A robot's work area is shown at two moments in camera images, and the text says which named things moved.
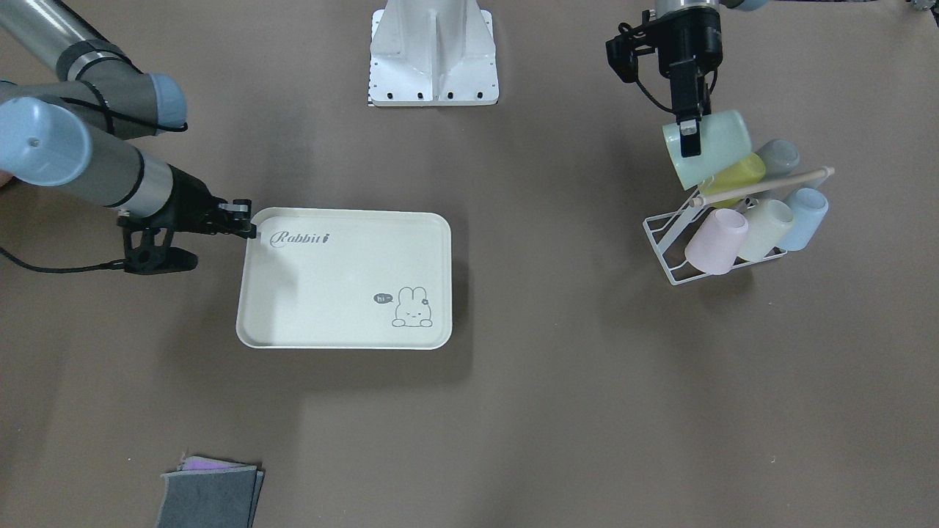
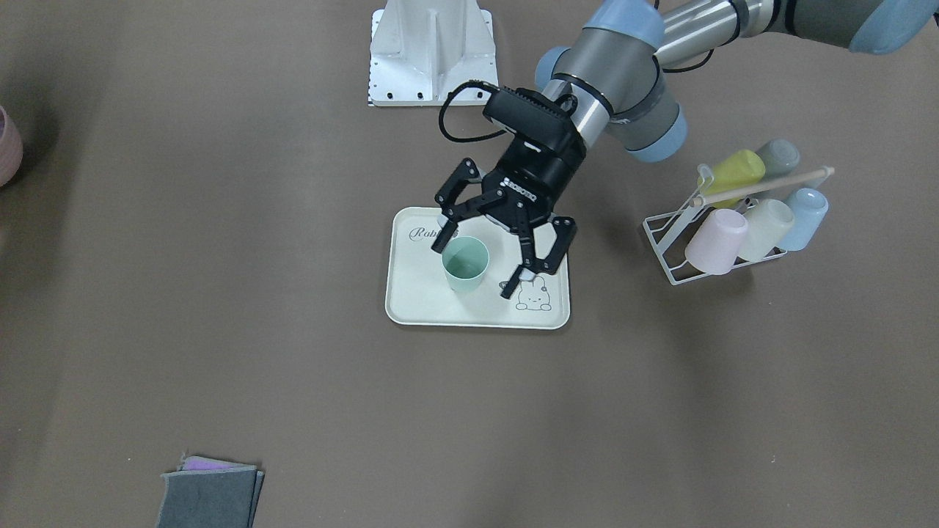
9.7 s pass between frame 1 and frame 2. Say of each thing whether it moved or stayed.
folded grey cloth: stayed
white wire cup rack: stayed
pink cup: stayed
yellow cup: stayed
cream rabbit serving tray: moved
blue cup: stayed
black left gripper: moved
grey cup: stayed
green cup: moved
